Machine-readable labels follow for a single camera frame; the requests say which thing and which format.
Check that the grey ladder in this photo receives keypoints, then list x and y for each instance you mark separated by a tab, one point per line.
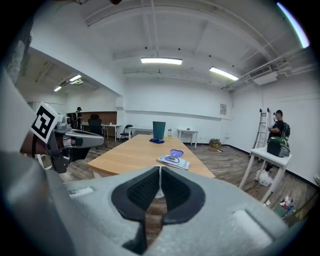
261	127

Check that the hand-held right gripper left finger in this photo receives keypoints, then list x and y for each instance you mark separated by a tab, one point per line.
100	200

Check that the dark green bag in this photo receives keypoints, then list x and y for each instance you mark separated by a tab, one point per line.
277	147

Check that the ceiling strip light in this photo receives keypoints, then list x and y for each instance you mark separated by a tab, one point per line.
161	61
57	88
223	73
75	78

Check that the cardboard boxes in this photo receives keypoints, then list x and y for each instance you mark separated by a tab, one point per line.
215	143

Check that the person's left forearm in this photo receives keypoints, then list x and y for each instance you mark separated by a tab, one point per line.
27	147

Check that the clear bottle yellow drink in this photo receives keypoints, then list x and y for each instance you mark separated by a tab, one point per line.
169	134

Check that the black office chair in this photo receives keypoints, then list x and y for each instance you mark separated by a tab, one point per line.
95	127

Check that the white wall poster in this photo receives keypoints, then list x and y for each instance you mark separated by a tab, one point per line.
223	109

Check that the white desk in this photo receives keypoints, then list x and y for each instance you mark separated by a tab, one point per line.
140	128
107	125
187	131

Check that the white air conditioner unit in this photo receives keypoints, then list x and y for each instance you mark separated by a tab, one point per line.
265	76

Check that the wet wipe pack purple lid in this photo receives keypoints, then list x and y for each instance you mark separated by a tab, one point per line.
173	161

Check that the black folding chair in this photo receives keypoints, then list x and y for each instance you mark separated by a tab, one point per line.
126	132

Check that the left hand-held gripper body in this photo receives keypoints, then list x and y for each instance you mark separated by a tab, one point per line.
45	122

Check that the black backpack green trim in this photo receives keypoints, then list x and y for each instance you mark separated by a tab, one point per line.
286	131

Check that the white table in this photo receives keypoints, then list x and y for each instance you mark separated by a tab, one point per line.
265	154

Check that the teal waste bin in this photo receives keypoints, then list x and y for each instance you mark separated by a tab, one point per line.
159	130

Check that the white plastic bag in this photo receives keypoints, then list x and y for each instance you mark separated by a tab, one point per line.
263	178

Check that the rubbish pile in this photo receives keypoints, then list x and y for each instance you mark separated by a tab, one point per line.
286	203

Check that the person's dark grey T-shirt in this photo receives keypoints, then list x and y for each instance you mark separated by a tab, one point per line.
18	52

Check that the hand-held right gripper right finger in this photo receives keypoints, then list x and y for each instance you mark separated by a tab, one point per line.
220	220

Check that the blue cloth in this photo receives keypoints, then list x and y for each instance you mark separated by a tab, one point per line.
157	141

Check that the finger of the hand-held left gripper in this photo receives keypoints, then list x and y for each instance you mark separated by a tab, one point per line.
87	140

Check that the person's left hand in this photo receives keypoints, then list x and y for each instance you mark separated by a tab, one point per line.
60	141

